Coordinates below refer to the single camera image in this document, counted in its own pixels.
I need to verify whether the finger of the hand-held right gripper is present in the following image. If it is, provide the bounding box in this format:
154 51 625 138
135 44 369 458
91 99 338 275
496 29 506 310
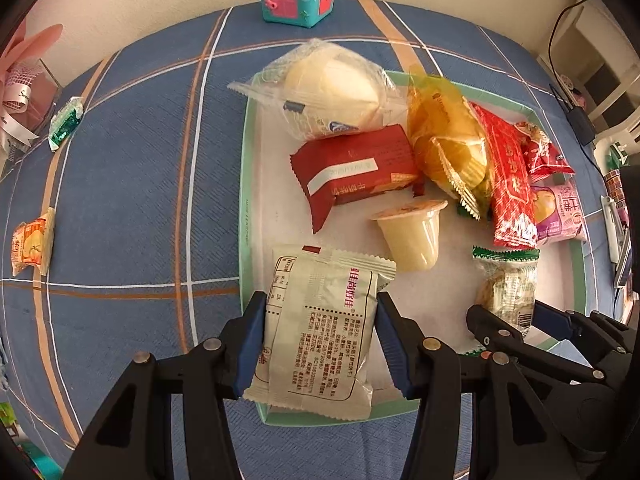
466 305 607 384
535 301 637 347

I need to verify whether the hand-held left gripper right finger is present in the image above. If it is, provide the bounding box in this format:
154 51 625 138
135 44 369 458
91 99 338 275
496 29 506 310
376 292 571 480

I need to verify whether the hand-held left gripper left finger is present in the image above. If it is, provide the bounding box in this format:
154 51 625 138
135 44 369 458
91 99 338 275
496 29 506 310
60 291 268 480

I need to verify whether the green-edged clear biscuit packet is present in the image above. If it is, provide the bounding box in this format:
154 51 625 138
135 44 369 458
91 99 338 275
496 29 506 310
472 245 541 338

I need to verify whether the cream white snack packet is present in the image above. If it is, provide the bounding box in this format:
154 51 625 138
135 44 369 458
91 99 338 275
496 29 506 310
241 245 398 420

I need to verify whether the pink snack packet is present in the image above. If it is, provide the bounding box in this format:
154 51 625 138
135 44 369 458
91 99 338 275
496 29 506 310
530 182 587 246

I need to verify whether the pale yellow jelly cup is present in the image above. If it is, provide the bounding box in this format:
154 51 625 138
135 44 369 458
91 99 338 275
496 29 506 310
370 199 448 273

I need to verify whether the red patterned snack packet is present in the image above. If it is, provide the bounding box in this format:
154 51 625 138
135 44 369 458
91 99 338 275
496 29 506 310
467 101 541 248

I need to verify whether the red cartoon snack packet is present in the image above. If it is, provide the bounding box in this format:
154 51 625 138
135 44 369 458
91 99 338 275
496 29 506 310
515 121 576 183

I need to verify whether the teal-edged white cardboard tray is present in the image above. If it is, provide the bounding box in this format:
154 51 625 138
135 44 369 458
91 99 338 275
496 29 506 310
240 70 588 427

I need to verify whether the yellow soft bread packet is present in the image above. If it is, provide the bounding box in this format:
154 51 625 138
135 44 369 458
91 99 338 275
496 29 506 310
406 65 488 221

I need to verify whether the dark red white-striped packet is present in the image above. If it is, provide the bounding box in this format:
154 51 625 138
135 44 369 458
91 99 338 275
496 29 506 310
290 124 426 235

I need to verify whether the clear-wrapped round white bun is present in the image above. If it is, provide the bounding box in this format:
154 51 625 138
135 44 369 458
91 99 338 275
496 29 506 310
227 38 401 142

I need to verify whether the colourful clutter pile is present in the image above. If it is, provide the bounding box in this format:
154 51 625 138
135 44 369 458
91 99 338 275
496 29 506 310
597 140 640 306

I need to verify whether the black power adapter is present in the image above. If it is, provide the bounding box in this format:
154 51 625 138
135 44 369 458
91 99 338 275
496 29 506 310
565 105 597 146

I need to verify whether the orange and white snack packet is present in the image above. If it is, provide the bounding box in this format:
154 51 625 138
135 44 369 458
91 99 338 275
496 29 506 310
11 207 56 277

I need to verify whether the white shelf unit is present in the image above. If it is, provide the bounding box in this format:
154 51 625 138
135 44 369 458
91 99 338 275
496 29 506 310
537 0 640 131

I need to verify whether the small green foil packet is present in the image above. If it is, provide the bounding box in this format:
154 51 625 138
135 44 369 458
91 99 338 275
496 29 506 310
48 96 84 152

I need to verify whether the black cable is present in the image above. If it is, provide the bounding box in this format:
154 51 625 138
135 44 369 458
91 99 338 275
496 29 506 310
547 0 597 111

